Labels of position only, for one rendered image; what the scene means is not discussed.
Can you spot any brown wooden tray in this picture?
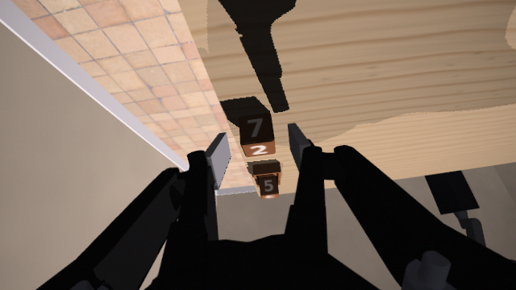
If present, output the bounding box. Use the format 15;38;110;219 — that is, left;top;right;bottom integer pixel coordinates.
252;162;281;187

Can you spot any brown number cube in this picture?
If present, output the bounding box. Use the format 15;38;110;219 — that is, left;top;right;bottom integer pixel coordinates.
239;113;276;157
259;176;279;199

